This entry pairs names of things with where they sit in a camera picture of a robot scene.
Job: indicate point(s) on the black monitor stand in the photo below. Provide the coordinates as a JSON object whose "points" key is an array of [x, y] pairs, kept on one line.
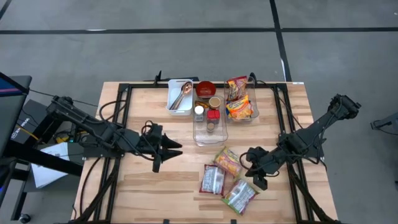
{"points": [[46, 162]]}

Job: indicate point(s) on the white-lid spice jar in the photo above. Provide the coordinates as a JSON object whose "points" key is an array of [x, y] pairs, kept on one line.
{"points": [[199, 110]]}

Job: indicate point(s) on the clear plastic bin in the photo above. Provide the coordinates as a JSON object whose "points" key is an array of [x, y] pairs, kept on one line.
{"points": [[256, 102], [210, 138]]}

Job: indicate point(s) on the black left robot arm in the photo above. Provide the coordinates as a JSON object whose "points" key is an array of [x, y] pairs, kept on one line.
{"points": [[93, 127]]}

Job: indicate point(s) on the small round wooden lid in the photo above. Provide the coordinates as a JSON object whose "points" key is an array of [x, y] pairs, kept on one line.
{"points": [[211, 126]]}

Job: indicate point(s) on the green-trimmed ramen packet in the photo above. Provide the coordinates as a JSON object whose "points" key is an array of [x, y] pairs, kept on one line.
{"points": [[240, 196]]}

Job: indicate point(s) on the black equipment box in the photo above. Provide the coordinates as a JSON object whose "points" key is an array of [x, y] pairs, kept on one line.
{"points": [[28, 119]]}

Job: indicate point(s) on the white plastic bin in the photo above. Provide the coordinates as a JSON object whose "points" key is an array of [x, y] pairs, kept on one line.
{"points": [[186, 107]]}

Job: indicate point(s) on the red spice container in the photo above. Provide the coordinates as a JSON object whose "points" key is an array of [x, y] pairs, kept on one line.
{"points": [[213, 115]]}

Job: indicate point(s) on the red bowl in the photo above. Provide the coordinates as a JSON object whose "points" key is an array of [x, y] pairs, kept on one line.
{"points": [[206, 89]]}

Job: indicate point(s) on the black aluminium table frame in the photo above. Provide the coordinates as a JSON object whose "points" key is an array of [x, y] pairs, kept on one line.
{"points": [[128, 99]]}

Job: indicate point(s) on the orange ramen packet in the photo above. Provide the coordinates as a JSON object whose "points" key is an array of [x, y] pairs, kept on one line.
{"points": [[239, 109]]}

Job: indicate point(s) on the computer monitor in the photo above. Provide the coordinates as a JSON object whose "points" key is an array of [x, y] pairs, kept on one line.
{"points": [[9, 118]]}

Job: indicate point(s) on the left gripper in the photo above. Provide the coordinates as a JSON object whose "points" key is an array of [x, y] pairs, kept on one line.
{"points": [[152, 140]]}

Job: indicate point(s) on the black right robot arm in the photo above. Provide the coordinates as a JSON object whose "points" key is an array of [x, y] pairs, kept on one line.
{"points": [[311, 133]]}

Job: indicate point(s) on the black caster wheel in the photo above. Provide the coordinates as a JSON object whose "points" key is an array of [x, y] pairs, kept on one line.
{"points": [[25, 218]]}

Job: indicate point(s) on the red roast beef ramen packet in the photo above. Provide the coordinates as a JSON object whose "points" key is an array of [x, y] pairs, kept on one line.
{"points": [[237, 87]]}

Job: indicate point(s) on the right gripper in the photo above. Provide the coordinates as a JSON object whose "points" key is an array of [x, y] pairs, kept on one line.
{"points": [[259, 161]]}

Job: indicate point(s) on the small orange foil packet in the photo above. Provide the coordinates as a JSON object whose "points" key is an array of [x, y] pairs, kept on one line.
{"points": [[202, 104]]}

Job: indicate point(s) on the white paper sheets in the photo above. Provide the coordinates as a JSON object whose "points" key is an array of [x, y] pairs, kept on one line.
{"points": [[46, 168]]}

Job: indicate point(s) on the tan-lid labelled jar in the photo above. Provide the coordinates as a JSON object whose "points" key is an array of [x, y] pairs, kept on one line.
{"points": [[214, 102]]}

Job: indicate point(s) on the pink yellow ramen packet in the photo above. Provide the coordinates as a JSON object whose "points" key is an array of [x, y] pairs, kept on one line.
{"points": [[228, 161]]}

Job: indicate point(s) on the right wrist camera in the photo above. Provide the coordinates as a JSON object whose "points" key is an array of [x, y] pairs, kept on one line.
{"points": [[260, 183]]}

